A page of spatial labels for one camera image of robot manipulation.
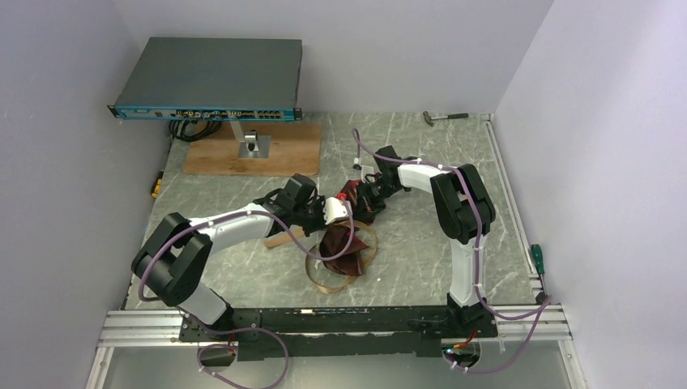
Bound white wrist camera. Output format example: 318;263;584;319
353;157;376;180
323;197;349;225

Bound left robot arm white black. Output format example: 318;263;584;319
131;174;326;340

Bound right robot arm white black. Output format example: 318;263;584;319
373;146;496;336

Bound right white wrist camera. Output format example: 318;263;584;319
353;157;376;180

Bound green handled screwdriver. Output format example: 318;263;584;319
530;244;548;304

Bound metal stand bracket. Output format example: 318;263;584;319
229;121;271;159

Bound hammer with black handle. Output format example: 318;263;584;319
422;111;469;127

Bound aluminium rail frame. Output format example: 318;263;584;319
85;111;583;389

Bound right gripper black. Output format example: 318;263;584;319
354;178;401;225

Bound purple cable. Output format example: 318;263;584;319
351;127;554;375
137;201;356;389

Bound maroon paper bouquet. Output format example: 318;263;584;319
319;179;375;277

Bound black coiled cables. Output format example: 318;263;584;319
169;118;224;143

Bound wooden board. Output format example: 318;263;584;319
183;122;322;177

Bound grey blue network switch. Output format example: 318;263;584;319
109;37;303;122

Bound yellow black tool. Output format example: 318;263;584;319
151;170;164;199

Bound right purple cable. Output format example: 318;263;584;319
351;127;554;375

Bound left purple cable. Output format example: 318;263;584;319
137;201;356;389

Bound tan satin ribbon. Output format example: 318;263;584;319
263;222;379;295

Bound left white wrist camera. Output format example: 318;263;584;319
323;197;349;225

